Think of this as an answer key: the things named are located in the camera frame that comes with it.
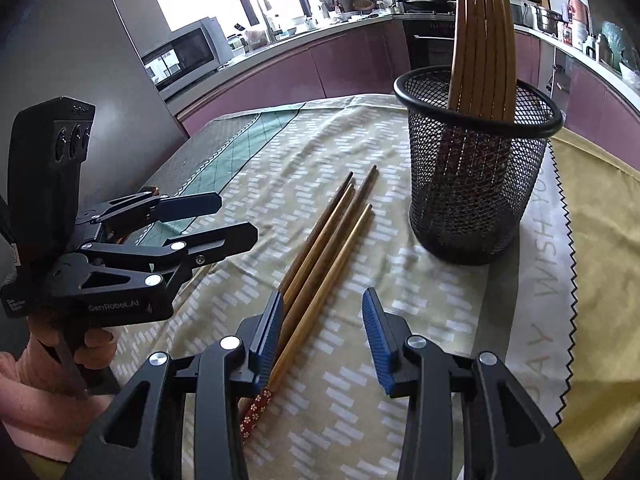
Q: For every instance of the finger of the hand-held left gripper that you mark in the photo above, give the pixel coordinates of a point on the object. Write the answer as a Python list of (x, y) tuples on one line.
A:
[(192, 205), (225, 240)]

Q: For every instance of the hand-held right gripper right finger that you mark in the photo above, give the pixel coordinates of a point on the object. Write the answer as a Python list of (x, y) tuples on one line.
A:
[(377, 345)]

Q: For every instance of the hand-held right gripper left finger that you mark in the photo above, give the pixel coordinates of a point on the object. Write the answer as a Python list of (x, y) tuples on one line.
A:
[(267, 335)]

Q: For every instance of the black mesh holder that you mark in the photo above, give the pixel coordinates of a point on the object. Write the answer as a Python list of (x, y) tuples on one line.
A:
[(465, 200)]

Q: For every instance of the person's left hand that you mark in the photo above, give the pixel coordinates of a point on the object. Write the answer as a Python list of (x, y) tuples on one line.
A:
[(100, 350)]

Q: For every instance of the patchwork patterned tablecloth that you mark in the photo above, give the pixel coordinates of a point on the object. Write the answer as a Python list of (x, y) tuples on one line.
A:
[(330, 410)]

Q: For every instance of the white microwave oven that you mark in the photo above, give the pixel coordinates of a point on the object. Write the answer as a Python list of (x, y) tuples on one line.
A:
[(185, 55)]

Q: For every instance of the grey refrigerator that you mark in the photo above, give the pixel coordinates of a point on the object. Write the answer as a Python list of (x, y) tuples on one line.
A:
[(75, 35)]

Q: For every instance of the pink kitchen base cabinet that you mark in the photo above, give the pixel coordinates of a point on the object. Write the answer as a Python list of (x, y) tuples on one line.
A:
[(590, 95), (300, 65)]

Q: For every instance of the steel kitchen faucet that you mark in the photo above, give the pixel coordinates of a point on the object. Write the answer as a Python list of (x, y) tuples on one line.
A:
[(265, 15)]

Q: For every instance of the black built-in oven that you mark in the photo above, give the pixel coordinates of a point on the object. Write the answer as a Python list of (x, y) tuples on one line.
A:
[(425, 45)]

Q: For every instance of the black lidded wok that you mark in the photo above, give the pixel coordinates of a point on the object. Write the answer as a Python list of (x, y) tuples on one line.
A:
[(422, 1)]

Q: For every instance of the silver countertop appliance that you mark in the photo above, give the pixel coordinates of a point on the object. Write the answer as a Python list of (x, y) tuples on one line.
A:
[(521, 12)]

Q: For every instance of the stainless steel steamer pot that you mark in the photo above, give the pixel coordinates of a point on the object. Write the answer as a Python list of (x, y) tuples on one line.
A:
[(547, 20)]

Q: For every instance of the pink thermos kettle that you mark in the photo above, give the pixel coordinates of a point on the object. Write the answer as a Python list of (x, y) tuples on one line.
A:
[(580, 15)]

